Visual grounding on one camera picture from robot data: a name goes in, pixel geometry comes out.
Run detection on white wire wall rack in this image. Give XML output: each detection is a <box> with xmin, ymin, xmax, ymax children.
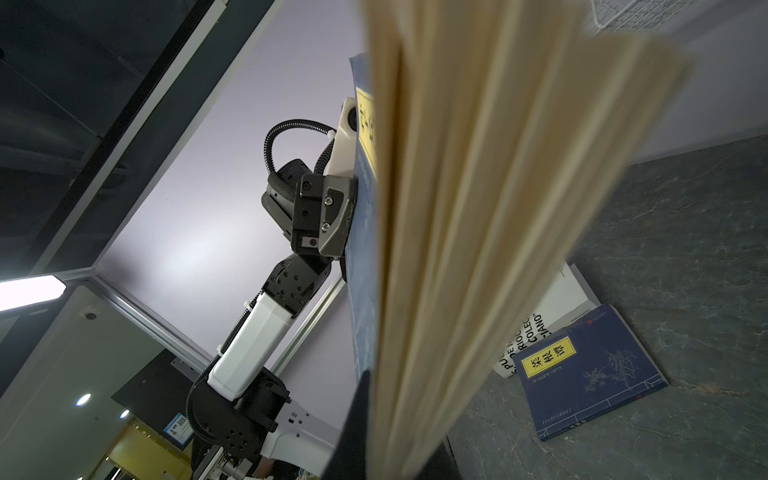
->
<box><xmin>586</xmin><ymin>0</ymin><xmax>698</xmax><ymax>33</ymax></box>

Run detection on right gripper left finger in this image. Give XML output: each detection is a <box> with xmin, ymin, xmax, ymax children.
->
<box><xmin>320</xmin><ymin>370</ymin><xmax>371</xmax><ymax>480</ymax></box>

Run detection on dark blue thin book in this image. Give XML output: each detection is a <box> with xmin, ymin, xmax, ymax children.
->
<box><xmin>513</xmin><ymin>304</ymin><xmax>669</xmax><ymax>441</ymax></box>

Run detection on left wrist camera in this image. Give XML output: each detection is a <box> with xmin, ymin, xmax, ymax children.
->
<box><xmin>325</xmin><ymin>97</ymin><xmax>358</xmax><ymax>177</ymax></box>

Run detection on white paper file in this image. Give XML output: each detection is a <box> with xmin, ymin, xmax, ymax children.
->
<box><xmin>493</xmin><ymin>263</ymin><xmax>601</xmax><ymax>378</ymax></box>

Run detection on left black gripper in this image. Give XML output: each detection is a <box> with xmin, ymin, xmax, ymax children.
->
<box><xmin>291</xmin><ymin>173</ymin><xmax>358</xmax><ymax>258</ymax></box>

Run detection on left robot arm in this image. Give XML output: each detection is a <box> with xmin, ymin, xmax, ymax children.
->
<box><xmin>185</xmin><ymin>110</ymin><xmax>359</xmax><ymax>478</ymax></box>

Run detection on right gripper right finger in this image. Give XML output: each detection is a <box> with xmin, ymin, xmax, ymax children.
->
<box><xmin>419</xmin><ymin>440</ymin><xmax>462</xmax><ymax>480</ymax></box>

